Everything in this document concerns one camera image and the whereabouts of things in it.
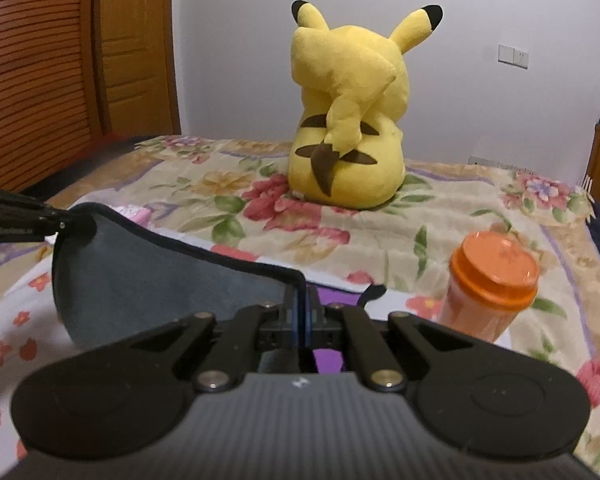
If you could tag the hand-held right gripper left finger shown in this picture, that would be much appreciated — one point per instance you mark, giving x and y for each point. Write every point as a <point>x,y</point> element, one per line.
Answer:
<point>296,320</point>

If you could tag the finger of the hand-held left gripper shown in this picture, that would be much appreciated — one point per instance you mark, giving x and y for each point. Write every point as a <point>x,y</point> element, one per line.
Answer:
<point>50,216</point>

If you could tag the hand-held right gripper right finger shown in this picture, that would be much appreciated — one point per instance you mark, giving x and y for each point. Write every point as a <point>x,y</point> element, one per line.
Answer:
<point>314,331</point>

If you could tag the grey towel with black edging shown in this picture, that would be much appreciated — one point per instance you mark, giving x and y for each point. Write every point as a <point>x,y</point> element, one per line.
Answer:
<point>160,285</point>

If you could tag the purple cloth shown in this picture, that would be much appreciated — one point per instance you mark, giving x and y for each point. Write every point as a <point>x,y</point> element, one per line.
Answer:
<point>336,296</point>

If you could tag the white floral sheet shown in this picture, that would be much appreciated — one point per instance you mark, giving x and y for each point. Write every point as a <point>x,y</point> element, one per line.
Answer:
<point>20,310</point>

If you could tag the wooden slatted headboard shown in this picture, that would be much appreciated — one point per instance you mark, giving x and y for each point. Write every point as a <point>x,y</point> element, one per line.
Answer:
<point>30,60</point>

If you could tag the beige floral blanket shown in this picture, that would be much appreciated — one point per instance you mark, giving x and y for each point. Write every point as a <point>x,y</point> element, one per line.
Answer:
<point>430,205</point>

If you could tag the orange cup with lid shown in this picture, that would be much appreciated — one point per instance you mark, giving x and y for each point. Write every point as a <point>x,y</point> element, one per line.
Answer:
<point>485,290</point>

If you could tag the wooden door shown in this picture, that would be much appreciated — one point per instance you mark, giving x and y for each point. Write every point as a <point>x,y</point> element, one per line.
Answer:
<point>135,45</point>

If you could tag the yellow plush toy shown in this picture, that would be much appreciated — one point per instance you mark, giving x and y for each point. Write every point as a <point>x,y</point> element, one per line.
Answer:
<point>350,110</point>

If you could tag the white wall switch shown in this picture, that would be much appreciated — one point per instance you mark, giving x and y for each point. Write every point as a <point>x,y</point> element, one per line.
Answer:
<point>513,56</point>

